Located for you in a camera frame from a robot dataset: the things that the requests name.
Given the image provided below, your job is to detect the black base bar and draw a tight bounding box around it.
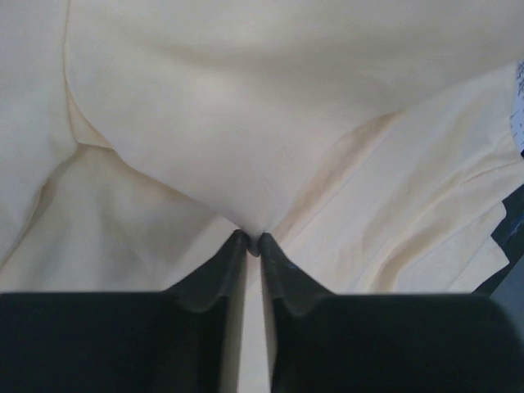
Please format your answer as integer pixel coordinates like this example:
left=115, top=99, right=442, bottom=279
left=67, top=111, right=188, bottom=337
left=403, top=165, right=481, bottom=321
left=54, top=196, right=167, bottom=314
left=474, top=186, right=523, bottom=296

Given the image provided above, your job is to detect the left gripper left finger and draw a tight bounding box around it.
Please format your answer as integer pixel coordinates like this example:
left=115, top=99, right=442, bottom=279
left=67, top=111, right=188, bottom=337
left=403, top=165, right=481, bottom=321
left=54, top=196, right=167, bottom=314
left=161, top=230, right=247, bottom=392

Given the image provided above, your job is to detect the pale yellow t shirt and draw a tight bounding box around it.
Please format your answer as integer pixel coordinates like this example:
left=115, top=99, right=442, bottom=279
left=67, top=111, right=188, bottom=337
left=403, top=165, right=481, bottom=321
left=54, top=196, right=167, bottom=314
left=1, top=1, right=523, bottom=392

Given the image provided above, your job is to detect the floral table mat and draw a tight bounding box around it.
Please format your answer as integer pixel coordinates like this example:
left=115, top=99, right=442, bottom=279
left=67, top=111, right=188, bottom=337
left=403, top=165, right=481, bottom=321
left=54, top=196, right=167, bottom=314
left=510, top=59, right=524, bottom=156

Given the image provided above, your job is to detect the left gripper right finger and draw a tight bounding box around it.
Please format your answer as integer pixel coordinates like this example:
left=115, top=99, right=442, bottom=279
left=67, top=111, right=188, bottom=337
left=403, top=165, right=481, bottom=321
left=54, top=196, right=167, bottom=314
left=255, top=233, right=334, bottom=392

